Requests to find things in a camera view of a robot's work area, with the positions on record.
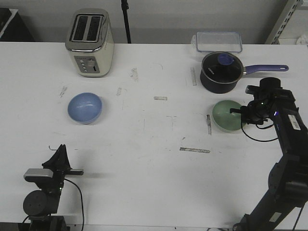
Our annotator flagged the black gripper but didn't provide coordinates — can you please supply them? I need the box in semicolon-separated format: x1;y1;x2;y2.
230;100;273;125
42;144;84;190

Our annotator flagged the green bowl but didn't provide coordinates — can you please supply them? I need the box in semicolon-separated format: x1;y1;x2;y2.
212;100;246;132

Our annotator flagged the blue bowl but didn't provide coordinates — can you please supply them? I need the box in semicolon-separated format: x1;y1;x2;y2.
67;92;103;124

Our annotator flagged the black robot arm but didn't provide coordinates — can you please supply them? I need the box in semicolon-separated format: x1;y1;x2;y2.
23;144;85;231
230;77;308;231

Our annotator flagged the dark blue saucepan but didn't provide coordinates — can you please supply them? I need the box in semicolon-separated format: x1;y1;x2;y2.
200;64;289;94

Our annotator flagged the glass pot lid blue knob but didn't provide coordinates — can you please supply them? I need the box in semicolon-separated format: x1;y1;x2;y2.
202;52;244;84

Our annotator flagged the clear plastic food container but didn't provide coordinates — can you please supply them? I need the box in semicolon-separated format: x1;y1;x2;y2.
191;31;243;53

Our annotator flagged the white crumpled cloth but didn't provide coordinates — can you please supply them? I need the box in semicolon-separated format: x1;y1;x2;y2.
296;34;308;46

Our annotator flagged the grey slotted shelf upright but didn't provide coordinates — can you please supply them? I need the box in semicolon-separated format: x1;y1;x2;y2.
265;0;308;45

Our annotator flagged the cream and chrome toaster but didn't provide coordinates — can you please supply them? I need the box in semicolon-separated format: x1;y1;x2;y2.
65;8;115;77

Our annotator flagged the black tripod pole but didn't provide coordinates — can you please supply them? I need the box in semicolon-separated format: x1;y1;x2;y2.
121;0;131;44

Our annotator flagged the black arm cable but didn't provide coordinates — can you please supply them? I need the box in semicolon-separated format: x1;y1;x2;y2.
241;121;280;142
22;178;84;231

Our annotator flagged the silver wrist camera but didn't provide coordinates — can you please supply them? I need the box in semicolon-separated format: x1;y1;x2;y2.
245;85;259;95
24;168;53;183

